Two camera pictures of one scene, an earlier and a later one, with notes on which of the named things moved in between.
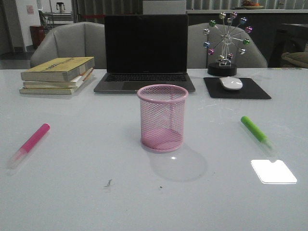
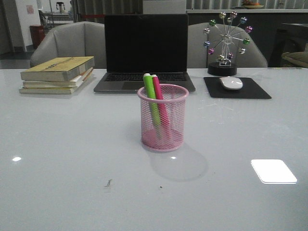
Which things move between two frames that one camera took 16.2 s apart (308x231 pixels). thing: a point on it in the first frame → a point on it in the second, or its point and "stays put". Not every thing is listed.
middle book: (74, 83) stays put
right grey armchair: (207, 42) stays put
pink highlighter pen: (29, 145) → (165, 118)
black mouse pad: (250, 90) stays put
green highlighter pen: (256, 133) → (153, 103)
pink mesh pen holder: (162, 117) stays put
